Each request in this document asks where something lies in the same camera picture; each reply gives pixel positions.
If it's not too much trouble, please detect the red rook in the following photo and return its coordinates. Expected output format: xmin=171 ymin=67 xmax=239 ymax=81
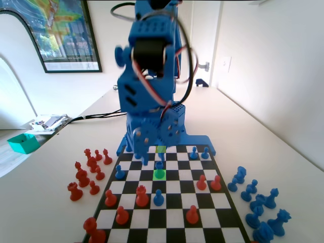
xmin=135 ymin=185 xmax=150 ymax=208
xmin=67 ymin=181 xmax=84 ymax=202

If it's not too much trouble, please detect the black and white chessboard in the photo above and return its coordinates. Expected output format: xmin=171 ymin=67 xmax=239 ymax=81
xmin=80 ymin=144 xmax=254 ymax=243

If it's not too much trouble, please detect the red knight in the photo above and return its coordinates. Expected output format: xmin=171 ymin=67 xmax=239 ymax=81
xmin=87 ymin=156 xmax=100 ymax=174
xmin=75 ymin=169 xmax=91 ymax=188

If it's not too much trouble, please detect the blue plastic clamp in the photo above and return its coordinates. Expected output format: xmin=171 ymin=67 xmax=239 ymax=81
xmin=195 ymin=78 xmax=210 ymax=89

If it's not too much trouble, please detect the pile of papers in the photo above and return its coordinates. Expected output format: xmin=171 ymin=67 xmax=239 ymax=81
xmin=29 ymin=113 xmax=73 ymax=135

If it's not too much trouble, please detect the teal plastic box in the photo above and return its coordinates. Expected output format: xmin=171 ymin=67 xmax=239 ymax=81
xmin=7 ymin=133 xmax=40 ymax=155

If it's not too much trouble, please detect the black framed map poster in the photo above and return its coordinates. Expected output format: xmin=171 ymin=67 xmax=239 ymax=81
xmin=0 ymin=0 xmax=103 ymax=74

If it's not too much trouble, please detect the white door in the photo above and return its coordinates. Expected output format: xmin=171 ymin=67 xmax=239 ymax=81
xmin=186 ymin=0 xmax=223 ymax=88

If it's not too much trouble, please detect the blue queen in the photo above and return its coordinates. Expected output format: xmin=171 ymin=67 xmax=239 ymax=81
xmin=267 ymin=209 xmax=292 ymax=237

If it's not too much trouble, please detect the white arched panel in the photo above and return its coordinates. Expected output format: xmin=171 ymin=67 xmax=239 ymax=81
xmin=0 ymin=11 xmax=48 ymax=130

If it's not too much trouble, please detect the blue base plate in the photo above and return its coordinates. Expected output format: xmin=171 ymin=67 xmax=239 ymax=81
xmin=116 ymin=134 xmax=217 ymax=156

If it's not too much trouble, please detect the black cable bundle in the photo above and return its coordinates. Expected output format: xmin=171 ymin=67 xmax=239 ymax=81
xmin=62 ymin=108 xmax=127 ymax=127

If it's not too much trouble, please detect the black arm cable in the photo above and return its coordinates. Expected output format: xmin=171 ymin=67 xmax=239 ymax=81
xmin=110 ymin=2 xmax=200 ymax=102

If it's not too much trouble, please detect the white light switch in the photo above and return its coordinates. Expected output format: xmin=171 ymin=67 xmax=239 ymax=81
xmin=220 ymin=56 xmax=232 ymax=74

